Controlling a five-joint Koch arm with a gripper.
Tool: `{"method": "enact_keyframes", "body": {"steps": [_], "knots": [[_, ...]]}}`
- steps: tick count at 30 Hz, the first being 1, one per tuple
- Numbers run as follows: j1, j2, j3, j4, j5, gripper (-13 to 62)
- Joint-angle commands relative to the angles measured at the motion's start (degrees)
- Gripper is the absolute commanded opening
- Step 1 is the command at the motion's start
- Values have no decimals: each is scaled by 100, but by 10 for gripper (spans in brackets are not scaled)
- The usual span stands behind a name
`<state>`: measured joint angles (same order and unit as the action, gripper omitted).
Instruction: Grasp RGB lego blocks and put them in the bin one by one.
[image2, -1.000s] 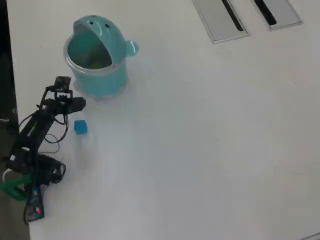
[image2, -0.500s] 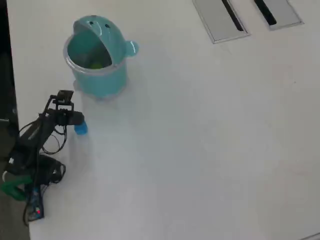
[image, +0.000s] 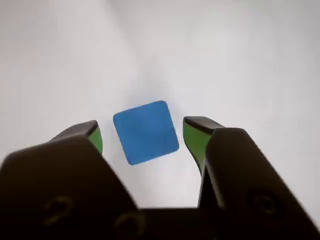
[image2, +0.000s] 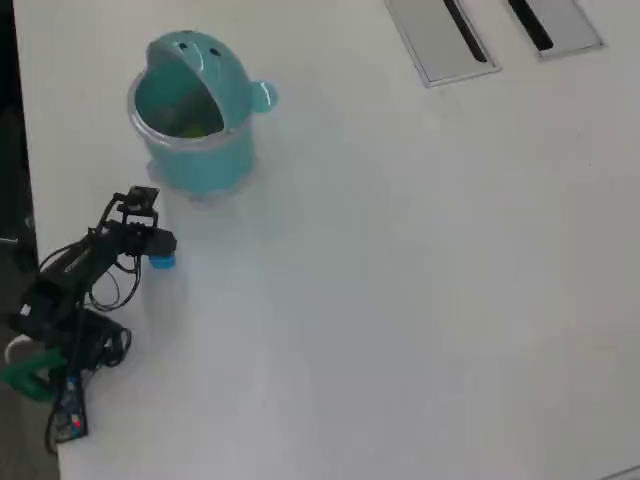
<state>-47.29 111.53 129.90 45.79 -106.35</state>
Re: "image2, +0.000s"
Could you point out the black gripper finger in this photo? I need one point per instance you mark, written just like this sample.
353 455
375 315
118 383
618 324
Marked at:
164 242

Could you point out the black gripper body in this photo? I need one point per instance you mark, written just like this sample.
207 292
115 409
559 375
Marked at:
140 240

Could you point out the blue lego block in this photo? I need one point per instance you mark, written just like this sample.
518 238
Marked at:
162 262

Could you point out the green lego block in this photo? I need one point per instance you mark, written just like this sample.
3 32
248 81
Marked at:
192 131

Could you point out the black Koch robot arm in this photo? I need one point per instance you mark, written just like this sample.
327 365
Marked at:
50 300

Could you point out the teal whale-shaped bin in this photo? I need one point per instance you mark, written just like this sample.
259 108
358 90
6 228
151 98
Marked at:
200 165

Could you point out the green table clamp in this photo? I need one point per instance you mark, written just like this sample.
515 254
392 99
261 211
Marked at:
25 375

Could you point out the blue controller circuit board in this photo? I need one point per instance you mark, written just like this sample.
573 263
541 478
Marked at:
70 415

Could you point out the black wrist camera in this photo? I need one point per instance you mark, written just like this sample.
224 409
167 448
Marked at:
142 197

